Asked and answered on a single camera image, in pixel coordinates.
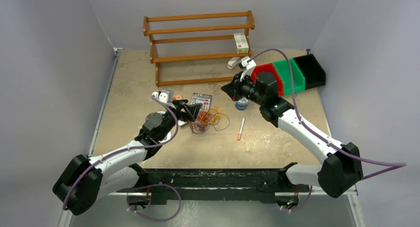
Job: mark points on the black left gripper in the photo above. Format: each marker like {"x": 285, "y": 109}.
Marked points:
{"x": 192, "y": 109}

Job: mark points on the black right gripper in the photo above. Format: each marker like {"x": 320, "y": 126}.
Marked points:
{"x": 230, "y": 88}

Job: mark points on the red plastic bin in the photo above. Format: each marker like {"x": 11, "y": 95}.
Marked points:
{"x": 269, "y": 67}

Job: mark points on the green plastic bin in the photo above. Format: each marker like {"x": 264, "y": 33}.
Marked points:
{"x": 296, "y": 79}

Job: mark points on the black plastic bin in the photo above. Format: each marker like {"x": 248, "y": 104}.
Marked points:
{"x": 313, "y": 72}

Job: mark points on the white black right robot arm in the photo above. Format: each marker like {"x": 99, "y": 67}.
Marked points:
{"x": 339, "y": 168}

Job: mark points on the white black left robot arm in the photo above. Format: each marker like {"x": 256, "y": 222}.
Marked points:
{"x": 85, "y": 179}

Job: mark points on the pack of coloured markers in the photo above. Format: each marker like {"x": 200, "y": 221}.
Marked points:
{"x": 204, "y": 99}

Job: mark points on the light blue white stapler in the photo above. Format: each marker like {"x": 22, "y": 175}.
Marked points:
{"x": 182, "y": 123}

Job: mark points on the round blue white tub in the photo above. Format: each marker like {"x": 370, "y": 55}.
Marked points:
{"x": 241, "y": 104}

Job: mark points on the white stapler under rack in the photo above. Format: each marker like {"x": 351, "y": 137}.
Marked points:
{"x": 233, "y": 62}

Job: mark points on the white red small box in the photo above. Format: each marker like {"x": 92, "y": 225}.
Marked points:
{"x": 241, "y": 43}

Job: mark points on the white orange-capped marker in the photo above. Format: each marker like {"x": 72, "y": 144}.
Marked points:
{"x": 241, "y": 129}

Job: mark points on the wooden three-tier rack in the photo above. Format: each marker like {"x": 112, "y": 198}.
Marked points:
{"x": 196, "y": 37}

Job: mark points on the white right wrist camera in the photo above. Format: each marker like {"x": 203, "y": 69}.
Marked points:
{"x": 247, "y": 65}

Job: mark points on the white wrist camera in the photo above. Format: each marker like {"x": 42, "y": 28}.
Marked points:
{"x": 247, "y": 65}
{"x": 165, "y": 96}

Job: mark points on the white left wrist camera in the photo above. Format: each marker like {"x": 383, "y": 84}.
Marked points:
{"x": 165, "y": 96}

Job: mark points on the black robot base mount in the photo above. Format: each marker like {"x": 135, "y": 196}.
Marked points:
{"x": 268, "y": 186}

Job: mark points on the aluminium rail frame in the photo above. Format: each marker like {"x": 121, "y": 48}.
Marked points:
{"x": 314, "y": 209}

